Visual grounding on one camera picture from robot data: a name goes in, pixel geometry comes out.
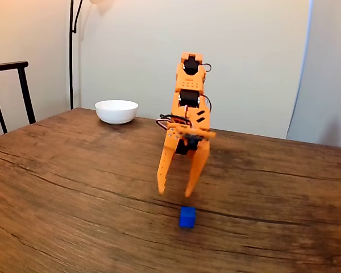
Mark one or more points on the blue cube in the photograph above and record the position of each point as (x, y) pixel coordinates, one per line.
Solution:
(187, 217)

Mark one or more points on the white bowl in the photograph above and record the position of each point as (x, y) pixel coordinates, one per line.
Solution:
(116, 112)

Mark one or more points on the black floor lamp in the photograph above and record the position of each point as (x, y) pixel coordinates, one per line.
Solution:
(71, 71)

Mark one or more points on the black chair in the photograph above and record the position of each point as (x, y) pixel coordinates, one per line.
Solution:
(24, 85)

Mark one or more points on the camera on orange mount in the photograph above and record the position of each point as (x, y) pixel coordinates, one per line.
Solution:
(193, 133)

